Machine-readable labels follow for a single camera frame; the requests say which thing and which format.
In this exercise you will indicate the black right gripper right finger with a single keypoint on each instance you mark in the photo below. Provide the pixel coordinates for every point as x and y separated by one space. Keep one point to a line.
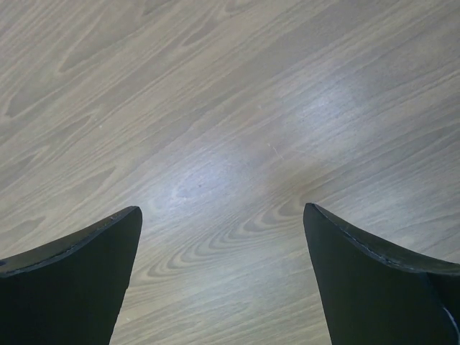
376 292

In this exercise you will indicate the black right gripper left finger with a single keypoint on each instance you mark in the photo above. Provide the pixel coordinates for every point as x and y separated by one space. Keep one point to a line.
70 290

